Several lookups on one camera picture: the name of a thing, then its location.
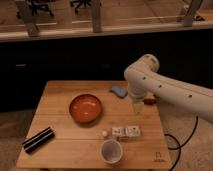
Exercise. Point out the orange ceramic bowl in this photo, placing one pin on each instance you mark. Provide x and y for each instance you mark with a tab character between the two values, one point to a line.
85	108

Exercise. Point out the pale translucent gripper tip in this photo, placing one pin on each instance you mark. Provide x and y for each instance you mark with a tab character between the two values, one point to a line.
138	107

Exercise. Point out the red chili pepper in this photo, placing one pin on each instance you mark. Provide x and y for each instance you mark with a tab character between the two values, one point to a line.
149	101

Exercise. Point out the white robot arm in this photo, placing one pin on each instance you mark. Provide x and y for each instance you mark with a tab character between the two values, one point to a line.
142	77

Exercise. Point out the black striped rectangular case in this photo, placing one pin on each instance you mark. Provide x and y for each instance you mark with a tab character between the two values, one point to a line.
38	140

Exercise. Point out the middle metal railing post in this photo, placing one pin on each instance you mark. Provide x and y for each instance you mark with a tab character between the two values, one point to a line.
96	16

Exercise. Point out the black office chair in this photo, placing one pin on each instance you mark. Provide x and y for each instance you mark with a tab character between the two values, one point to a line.
80	3
30	8

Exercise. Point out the metal railing post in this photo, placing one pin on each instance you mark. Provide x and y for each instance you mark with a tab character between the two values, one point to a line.
96	16
189	16
27	18

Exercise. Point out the right black office chair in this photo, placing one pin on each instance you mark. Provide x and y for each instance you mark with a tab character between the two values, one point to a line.
80	3

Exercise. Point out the small white round object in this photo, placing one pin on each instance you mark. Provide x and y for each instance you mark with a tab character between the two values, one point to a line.
104	133

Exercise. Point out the right metal railing post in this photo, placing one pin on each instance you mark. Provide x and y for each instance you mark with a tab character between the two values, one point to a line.
189	16

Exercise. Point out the left black office chair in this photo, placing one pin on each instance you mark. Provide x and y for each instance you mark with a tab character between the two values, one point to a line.
30	8

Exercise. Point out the left metal railing post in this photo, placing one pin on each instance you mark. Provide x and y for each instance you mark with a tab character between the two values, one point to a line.
27	18

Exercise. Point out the white paper cup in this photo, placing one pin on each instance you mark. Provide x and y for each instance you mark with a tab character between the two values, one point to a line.
111	151

